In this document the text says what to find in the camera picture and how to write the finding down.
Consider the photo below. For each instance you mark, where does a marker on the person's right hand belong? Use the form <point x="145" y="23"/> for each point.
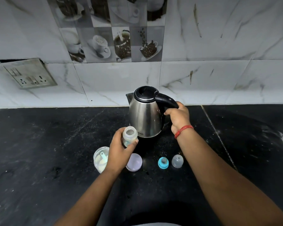
<point x="180" y="116"/>

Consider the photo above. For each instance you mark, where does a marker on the person's left hand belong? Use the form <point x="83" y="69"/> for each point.
<point x="118" y="155"/>

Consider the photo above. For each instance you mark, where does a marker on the person's left thumb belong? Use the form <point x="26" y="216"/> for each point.
<point x="132" y="146"/>

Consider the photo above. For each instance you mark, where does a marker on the person's right thumb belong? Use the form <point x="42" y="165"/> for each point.
<point x="170" y="111"/>

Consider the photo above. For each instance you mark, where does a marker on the clear baby bottle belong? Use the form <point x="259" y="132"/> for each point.
<point x="129" y="136"/>

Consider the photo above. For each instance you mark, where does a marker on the stainless steel electric kettle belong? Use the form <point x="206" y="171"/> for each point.
<point x="146" y="112"/>

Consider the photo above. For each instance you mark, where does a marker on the person's right forearm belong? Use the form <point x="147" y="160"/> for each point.
<point x="224" y="178"/>

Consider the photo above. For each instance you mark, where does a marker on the person's left forearm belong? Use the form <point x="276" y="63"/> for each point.
<point x="89" y="200"/>

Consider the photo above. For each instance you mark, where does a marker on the translucent purple lid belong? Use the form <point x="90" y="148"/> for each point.
<point x="134" y="162"/>

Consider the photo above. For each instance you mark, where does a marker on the red thread wristband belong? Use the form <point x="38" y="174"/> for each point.
<point x="182" y="130"/>

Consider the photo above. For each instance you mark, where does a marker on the light blue measuring scoop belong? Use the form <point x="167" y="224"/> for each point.
<point x="103" y="157"/>

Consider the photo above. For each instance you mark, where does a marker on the clear powder container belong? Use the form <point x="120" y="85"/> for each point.
<point x="100" y="160"/>

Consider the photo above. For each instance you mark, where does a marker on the clear bottle cap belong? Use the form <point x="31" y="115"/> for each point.
<point x="177" y="161"/>

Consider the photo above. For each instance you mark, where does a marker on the white wall switch socket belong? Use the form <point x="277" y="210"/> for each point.
<point x="29" y="74"/>

